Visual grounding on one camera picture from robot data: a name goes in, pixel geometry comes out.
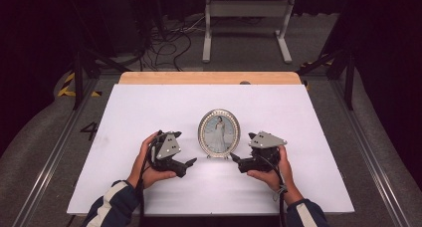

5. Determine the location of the person's left hand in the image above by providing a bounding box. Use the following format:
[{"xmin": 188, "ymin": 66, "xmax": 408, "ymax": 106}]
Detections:
[{"xmin": 127, "ymin": 130, "xmax": 177, "ymax": 190}]

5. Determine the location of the yellow black floor tape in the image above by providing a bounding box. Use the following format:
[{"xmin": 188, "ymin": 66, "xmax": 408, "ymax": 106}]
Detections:
[
  {"xmin": 58, "ymin": 72, "xmax": 103, "ymax": 98},
  {"xmin": 300, "ymin": 58, "xmax": 333, "ymax": 70}
]

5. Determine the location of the black metal stand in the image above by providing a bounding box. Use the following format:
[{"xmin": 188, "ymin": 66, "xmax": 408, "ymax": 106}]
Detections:
[
  {"xmin": 297, "ymin": 47, "xmax": 356, "ymax": 112},
  {"xmin": 71, "ymin": 44, "xmax": 132, "ymax": 112}
]

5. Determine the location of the person's right hand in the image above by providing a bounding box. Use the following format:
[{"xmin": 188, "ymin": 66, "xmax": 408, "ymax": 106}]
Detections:
[{"xmin": 247, "ymin": 144, "xmax": 305, "ymax": 205}]

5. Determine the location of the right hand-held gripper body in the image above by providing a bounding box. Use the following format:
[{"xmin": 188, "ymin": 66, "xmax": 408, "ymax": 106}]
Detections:
[{"xmin": 238, "ymin": 130, "xmax": 288, "ymax": 174}]

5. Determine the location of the wooden table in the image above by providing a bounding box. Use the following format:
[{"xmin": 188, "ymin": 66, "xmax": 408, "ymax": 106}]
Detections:
[{"xmin": 118, "ymin": 71, "xmax": 303, "ymax": 86}]

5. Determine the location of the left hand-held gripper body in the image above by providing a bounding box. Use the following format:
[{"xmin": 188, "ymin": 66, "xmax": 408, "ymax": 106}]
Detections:
[{"xmin": 150, "ymin": 130, "xmax": 188, "ymax": 179}]

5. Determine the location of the white metal stand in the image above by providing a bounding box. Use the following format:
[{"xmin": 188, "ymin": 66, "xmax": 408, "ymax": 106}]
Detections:
[{"xmin": 202, "ymin": 0, "xmax": 297, "ymax": 65}]

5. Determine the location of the right hand-held gripper cable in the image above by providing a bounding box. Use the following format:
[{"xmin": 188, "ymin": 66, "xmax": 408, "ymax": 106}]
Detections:
[{"xmin": 257, "ymin": 153, "xmax": 288, "ymax": 227}]

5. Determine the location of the oval pearl-rimmed photo frame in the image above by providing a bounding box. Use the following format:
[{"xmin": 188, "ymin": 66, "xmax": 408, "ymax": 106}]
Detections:
[{"xmin": 197, "ymin": 108, "xmax": 242, "ymax": 160}]

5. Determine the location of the left hand-held gripper cable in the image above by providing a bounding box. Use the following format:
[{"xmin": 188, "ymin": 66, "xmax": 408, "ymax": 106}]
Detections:
[{"xmin": 137, "ymin": 143, "xmax": 157, "ymax": 227}]

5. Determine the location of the bundle of floor cables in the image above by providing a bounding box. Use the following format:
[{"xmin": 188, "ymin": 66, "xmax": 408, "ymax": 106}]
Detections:
[{"xmin": 138, "ymin": 16, "xmax": 207, "ymax": 72}]

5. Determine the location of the hand-held gripper cable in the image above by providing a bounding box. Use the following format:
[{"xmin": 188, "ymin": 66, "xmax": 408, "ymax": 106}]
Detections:
[
  {"xmin": 257, "ymin": 153, "xmax": 288, "ymax": 227},
  {"xmin": 137, "ymin": 143, "xmax": 157, "ymax": 227}
]

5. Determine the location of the aluminium floor rail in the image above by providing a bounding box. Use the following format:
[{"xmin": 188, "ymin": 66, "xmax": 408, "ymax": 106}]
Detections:
[
  {"xmin": 329, "ymin": 78, "xmax": 411, "ymax": 227},
  {"xmin": 11, "ymin": 75, "xmax": 103, "ymax": 227}
]

